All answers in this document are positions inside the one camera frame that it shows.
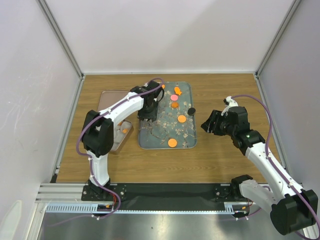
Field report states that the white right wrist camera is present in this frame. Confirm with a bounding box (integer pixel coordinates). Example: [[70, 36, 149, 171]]
[[221, 96, 239, 116]]

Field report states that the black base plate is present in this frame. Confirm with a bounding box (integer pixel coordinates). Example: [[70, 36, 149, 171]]
[[82, 182, 251, 213]]

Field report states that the orange round cookie bottom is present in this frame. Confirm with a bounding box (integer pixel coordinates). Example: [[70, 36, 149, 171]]
[[167, 138, 178, 148]]

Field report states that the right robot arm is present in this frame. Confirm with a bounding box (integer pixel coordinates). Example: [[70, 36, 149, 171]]
[[201, 106, 319, 235]]

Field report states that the floral blue serving tray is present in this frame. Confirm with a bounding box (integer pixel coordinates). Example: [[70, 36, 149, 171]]
[[137, 81, 197, 150]]

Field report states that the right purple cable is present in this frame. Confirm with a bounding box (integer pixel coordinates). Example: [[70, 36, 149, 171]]
[[232, 94, 320, 240]]

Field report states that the brown cookie tin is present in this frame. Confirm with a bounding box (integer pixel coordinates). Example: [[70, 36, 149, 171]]
[[110, 119, 134, 155]]

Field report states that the orange fish cookie right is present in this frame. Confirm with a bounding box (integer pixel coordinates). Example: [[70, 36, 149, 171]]
[[174, 86, 182, 96]]

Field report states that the brown tin lid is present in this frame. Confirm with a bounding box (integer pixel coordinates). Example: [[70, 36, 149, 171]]
[[97, 90, 129, 112]]

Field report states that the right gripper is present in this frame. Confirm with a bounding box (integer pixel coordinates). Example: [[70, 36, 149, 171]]
[[200, 109, 236, 137]]

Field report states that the pink round cookie right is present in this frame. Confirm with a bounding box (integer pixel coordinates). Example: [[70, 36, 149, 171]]
[[170, 94, 179, 102]]

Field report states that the orange round cookie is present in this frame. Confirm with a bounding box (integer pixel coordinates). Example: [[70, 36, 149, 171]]
[[177, 115, 187, 123], [167, 138, 178, 148]]

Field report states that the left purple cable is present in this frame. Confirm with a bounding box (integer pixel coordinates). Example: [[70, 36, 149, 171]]
[[47, 77, 166, 226]]

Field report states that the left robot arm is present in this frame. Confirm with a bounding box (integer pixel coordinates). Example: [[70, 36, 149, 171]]
[[76, 77, 165, 201]]

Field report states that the black sandwich cookie right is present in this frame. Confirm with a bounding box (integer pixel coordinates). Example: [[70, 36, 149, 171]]
[[187, 107, 196, 116]]

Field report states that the dark orange cookie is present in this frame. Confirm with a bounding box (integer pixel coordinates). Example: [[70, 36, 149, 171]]
[[171, 102, 179, 109]]

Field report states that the purple cable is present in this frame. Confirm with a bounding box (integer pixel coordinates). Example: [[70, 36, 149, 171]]
[[232, 94, 320, 240], [47, 77, 166, 226]]

